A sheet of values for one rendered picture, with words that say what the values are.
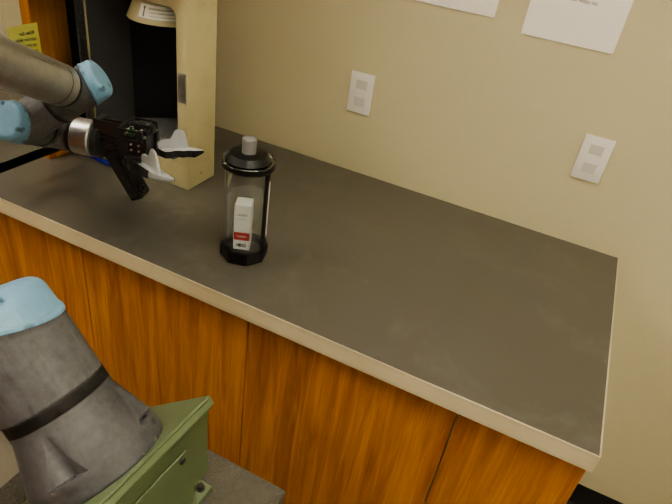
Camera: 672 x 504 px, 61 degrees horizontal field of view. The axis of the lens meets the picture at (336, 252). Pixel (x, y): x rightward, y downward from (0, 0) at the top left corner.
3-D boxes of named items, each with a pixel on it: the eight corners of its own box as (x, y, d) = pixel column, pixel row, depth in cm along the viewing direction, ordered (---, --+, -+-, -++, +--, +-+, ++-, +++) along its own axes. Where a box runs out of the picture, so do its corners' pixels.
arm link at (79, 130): (69, 158, 117) (91, 144, 124) (90, 163, 116) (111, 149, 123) (65, 123, 113) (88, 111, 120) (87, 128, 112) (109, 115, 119)
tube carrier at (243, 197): (274, 241, 129) (282, 153, 118) (260, 267, 120) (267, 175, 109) (228, 231, 130) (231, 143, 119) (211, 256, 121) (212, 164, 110)
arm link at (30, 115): (25, 80, 102) (60, 91, 113) (-26, 111, 103) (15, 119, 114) (46, 120, 102) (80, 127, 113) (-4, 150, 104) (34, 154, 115)
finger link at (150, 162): (159, 160, 106) (135, 142, 111) (160, 189, 109) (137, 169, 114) (174, 157, 108) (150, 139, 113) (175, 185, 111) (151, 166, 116)
